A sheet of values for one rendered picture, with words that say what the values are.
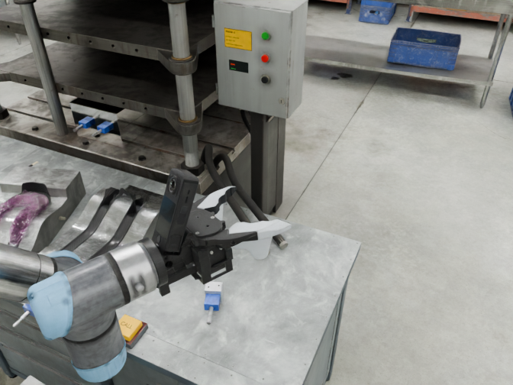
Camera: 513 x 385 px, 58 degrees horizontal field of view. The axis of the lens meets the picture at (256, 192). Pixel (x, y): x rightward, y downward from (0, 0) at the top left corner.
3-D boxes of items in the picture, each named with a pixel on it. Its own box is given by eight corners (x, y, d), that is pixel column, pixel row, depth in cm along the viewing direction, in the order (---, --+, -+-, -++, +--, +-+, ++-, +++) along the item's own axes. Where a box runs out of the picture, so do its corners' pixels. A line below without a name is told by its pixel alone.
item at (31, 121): (201, 195, 195) (199, 181, 191) (-17, 130, 239) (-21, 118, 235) (279, 111, 256) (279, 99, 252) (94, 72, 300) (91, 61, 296)
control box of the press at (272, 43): (276, 308, 238) (288, 14, 149) (224, 289, 248) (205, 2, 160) (291, 279, 254) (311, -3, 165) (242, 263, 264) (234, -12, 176)
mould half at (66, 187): (17, 289, 144) (5, 264, 138) (-60, 280, 147) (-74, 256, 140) (86, 193, 184) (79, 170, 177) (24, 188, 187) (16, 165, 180)
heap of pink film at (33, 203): (21, 248, 150) (14, 231, 146) (-29, 243, 152) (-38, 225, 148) (59, 200, 171) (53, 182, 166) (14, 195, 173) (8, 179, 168)
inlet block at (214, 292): (217, 329, 132) (217, 317, 129) (200, 328, 132) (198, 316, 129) (223, 294, 143) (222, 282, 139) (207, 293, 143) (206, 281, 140)
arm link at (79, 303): (37, 318, 63) (17, 274, 58) (114, 283, 68) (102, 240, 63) (53, 360, 58) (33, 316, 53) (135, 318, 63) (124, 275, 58)
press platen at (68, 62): (202, 166, 187) (198, 127, 176) (-23, 105, 231) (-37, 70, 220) (281, 87, 247) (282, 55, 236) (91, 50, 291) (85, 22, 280)
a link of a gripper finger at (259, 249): (291, 250, 71) (231, 253, 71) (290, 218, 68) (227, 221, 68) (293, 263, 68) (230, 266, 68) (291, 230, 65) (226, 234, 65)
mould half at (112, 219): (98, 312, 137) (88, 282, 129) (33, 284, 146) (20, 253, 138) (188, 215, 173) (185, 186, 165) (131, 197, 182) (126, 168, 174)
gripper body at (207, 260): (212, 245, 76) (144, 277, 70) (205, 201, 72) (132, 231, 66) (238, 269, 70) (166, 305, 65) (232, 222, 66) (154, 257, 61)
